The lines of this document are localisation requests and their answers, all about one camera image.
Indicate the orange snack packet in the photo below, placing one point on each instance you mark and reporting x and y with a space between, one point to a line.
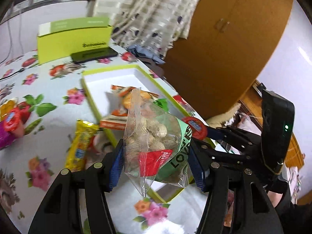
124 95
113 123

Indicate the red jelly cup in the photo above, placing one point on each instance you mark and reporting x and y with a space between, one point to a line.
195 126
11 120

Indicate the blue cloth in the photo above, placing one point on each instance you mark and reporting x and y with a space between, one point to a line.
143 52

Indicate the metal window rail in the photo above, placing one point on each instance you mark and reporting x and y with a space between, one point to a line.
48 3

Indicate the brown wooden wardrobe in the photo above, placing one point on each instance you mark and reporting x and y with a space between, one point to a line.
219 53

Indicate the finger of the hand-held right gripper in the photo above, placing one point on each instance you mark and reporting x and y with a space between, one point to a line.
219 132
214 152

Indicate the purple snack packet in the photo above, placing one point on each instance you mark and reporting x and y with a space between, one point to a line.
6 139

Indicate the clear peanut bag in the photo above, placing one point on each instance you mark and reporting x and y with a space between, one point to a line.
146 136

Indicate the black phone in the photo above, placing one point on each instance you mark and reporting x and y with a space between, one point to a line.
95 53

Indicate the floral printed tablecloth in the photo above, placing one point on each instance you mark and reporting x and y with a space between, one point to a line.
48 90

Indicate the white patterned curtain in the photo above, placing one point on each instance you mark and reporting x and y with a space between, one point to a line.
146 9

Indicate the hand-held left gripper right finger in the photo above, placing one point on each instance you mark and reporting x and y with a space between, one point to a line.
196 165

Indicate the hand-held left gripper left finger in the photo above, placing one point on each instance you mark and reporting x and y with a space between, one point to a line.
117 160

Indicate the yellow snack packet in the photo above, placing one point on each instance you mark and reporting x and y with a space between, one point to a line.
80 143

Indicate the lime green cardboard box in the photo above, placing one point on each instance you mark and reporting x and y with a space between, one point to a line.
61 43

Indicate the green box tray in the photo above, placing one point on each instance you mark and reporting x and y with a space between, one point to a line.
117 78

